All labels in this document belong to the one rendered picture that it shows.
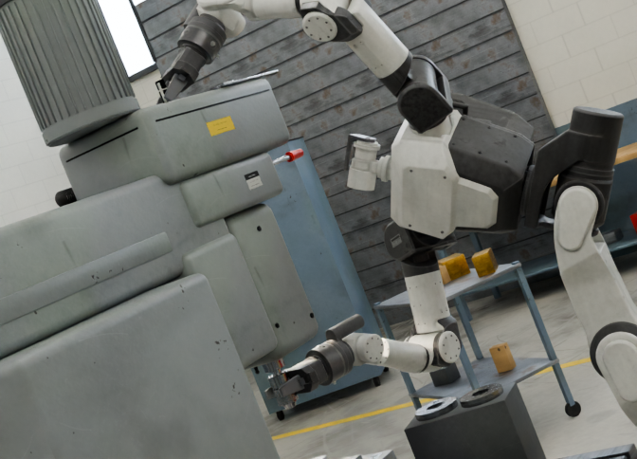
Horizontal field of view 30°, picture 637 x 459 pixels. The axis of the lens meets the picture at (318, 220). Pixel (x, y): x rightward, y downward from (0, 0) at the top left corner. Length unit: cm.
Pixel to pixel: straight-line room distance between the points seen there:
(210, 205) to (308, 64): 869
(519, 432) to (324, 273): 629
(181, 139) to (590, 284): 98
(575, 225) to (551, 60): 753
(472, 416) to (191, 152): 76
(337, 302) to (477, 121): 593
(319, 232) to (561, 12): 293
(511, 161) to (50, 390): 126
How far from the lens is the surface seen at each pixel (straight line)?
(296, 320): 255
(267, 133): 262
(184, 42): 264
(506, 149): 271
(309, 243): 858
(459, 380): 645
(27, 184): 1141
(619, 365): 273
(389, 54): 259
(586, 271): 272
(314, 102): 1109
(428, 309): 292
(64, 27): 235
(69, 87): 233
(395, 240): 291
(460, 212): 272
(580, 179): 269
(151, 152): 233
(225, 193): 245
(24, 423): 183
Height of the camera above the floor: 166
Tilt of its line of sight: 2 degrees down
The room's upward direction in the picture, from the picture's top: 22 degrees counter-clockwise
